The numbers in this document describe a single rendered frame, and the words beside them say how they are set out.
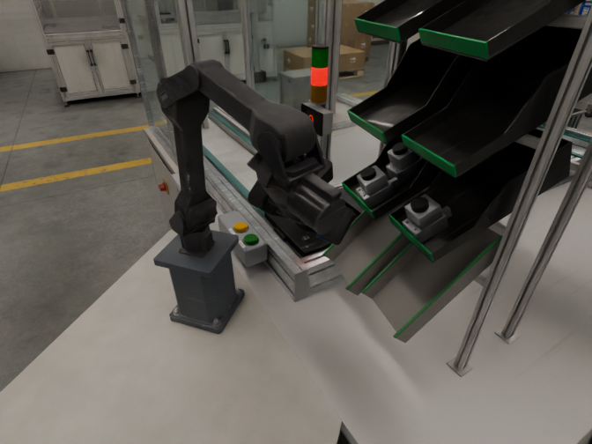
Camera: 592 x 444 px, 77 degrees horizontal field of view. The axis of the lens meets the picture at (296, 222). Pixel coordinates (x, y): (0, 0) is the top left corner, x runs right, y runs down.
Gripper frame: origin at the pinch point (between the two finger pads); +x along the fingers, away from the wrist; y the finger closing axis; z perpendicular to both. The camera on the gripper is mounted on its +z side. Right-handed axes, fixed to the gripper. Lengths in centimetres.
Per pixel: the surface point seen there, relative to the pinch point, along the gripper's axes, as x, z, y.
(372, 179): 5.3, 13.9, -5.5
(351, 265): 26.3, 0.6, -4.8
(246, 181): 57, 18, 56
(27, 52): 299, 137, 785
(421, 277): 19.9, 3.8, -20.5
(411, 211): 1.7, 9.3, -15.8
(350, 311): 38.7, -8.2, -7.0
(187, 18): 39, 69, 116
